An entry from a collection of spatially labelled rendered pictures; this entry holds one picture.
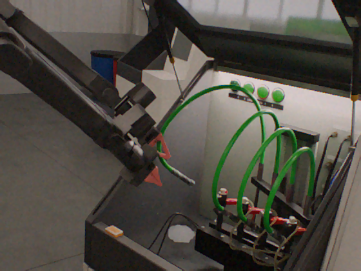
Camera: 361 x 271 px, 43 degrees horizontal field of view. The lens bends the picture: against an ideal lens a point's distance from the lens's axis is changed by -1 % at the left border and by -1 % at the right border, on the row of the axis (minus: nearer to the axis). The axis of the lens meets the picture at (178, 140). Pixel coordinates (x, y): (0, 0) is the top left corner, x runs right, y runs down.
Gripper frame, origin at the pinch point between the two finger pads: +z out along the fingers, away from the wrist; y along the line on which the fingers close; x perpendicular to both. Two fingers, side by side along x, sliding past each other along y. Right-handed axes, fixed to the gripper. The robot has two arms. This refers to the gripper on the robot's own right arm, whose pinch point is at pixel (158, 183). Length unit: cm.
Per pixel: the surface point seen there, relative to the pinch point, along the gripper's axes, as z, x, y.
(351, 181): 24.1, -27.2, 32.3
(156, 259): 20.5, 3.8, -15.3
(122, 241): 17.4, 16.4, -18.6
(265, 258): 36.2, -12.9, 5.3
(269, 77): 19, 18, 52
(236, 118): 31, 31, 40
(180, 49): 126, 276, 127
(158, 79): 124, 263, 88
